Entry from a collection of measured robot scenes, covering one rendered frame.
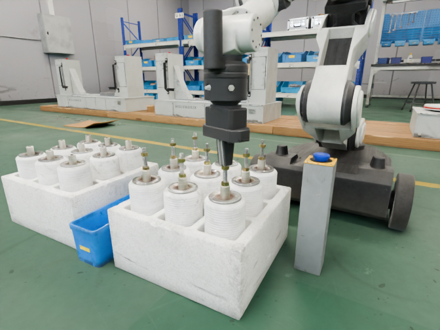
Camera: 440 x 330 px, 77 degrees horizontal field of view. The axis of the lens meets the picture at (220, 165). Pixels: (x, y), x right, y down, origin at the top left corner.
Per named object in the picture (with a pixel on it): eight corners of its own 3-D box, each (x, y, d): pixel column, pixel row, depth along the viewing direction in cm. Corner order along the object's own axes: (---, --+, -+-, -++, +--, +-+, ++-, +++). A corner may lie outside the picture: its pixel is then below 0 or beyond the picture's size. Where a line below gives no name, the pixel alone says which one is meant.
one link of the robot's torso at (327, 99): (300, 129, 100) (327, 32, 114) (353, 134, 92) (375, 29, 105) (293, 105, 88) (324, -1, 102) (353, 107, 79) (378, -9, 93)
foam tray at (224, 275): (191, 211, 111) (190, 169, 106) (287, 236, 93) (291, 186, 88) (114, 266, 78) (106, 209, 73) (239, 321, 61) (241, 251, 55)
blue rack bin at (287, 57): (289, 63, 548) (289, 52, 542) (308, 63, 530) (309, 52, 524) (281, 63, 507) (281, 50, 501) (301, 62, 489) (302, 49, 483)
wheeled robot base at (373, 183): (296, 160, 171) (300, 106, 161) (393, 175, 145) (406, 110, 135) (253, 197, 118) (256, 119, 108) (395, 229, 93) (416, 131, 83)
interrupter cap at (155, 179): (140, 188, 69) (140, 186, 69) (127, 181, 74) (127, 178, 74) (166, 181, 74) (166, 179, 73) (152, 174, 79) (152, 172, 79)
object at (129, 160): (133, 185, 119) (129, 144, 114) (150, 189, 115) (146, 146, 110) (115, 192, 111) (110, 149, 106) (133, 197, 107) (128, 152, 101)
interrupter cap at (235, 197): (226, 209, 58) (226, 205, 58) (201, 199, 63) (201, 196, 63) (248, 198, 63) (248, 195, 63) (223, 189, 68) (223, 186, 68)
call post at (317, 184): (299, 255, 84) (309, 156, 74) (323, 262, 80) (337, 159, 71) (293, 268, 78) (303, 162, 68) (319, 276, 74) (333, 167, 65)
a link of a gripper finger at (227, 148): (220, 166, 59) (220, 138, 58) (232, 164, 61) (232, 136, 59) (225, 168, 58) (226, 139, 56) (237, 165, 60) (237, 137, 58)
